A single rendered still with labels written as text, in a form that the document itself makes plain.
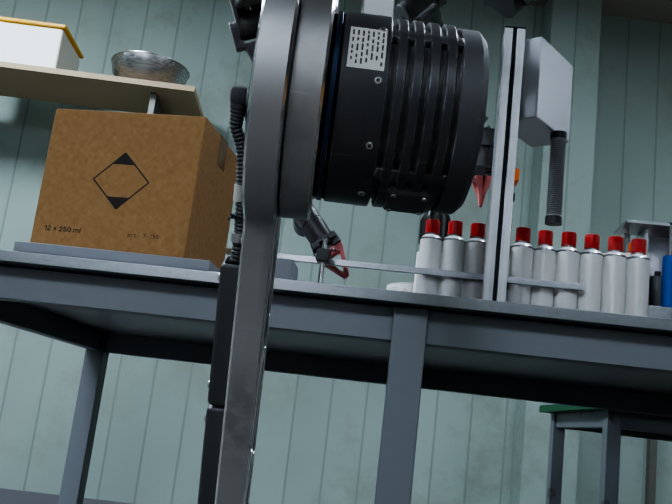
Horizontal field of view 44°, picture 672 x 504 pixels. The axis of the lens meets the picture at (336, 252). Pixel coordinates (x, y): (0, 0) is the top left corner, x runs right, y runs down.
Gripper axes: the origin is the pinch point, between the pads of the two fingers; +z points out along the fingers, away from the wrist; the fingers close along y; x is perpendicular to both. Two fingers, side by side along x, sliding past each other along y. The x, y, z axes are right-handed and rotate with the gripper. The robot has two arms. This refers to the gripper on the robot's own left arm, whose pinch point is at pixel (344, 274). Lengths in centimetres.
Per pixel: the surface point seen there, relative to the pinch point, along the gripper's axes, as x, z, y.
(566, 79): -67, -9, -8
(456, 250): -23.9, 10.0, -3.8
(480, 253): -28.0, 13.5, -3.6
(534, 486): -39, 104, 277
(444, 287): -16.9, 15.5, -3.6
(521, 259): -34.8, 19.7, -3.9
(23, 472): 189, -51, 270
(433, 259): -18.5, 8.7, -3.1
